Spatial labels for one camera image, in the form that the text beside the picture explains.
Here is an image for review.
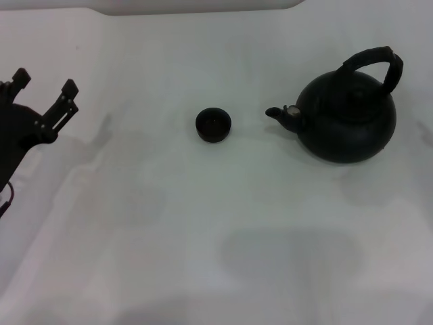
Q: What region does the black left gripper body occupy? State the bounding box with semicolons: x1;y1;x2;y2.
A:
0;81;58;191

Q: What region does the dark brown teacup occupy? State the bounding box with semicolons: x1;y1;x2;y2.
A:
195;106;234;144

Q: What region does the black round teapot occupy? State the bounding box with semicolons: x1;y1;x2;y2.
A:
265;45;405;165

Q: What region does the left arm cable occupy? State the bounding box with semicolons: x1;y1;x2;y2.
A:
0;181;15;219

